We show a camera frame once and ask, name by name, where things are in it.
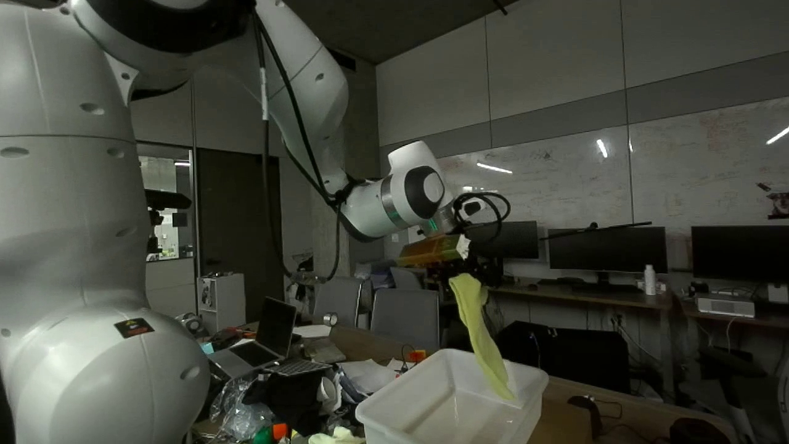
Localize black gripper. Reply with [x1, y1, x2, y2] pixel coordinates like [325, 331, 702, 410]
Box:
[442, 234, 505, 287]

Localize yellow shirt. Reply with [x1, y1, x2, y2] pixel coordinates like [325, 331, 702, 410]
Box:
[446, 271, 524, 406]

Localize white plastic basket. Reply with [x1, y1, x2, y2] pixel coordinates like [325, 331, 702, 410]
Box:
[353, 346, 552, 444]

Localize black computer monitor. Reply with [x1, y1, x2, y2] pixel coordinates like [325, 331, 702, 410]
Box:
[463, 220, 543, 265]
[548, 224, 670, 276]
[689, 224, 789, 287]

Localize grey office chair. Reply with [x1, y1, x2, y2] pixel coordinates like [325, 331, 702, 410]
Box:
[314, 276, 366, 328]
[367, 287, 443, 352]

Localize wooden office desk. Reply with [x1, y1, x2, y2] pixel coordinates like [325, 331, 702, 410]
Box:
[492, 278, 789, 331]

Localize white spray bottle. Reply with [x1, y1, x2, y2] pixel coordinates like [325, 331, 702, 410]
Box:
[642, 261, 662, 299]

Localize open grey laptop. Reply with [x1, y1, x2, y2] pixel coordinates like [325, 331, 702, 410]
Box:
[207, 295, 300, 379]

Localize black box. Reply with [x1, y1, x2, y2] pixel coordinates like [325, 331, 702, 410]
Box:
[267, 366, 335, 435]

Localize small grey desk device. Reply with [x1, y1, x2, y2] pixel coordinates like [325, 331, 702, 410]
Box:
[696, 293, 760, 321]

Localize dark door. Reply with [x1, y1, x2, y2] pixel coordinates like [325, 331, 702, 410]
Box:
[194, 145, 287, 328]

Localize white computer tower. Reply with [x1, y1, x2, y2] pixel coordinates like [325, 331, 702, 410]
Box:
[197, 271, 250, 334]

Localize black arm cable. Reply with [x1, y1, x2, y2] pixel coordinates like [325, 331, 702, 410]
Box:
[255, 23, 514, 287]

